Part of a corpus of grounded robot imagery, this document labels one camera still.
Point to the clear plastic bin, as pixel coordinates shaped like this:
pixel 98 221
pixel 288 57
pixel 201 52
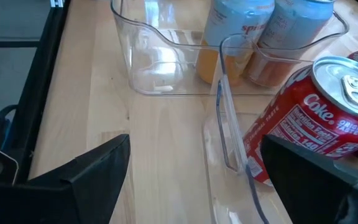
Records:
pixel 228 199
pixel 166 68

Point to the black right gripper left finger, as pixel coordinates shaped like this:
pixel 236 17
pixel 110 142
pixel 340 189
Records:
pixel 82 193

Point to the black metal table frame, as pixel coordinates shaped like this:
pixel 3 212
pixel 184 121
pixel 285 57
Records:
pixel 39 93

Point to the Spindrift grapefruit sparkling water can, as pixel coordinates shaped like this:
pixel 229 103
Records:
pixel 297 28
pixel 235 25

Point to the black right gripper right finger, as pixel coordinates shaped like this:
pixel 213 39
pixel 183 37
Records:
pixel 315 193

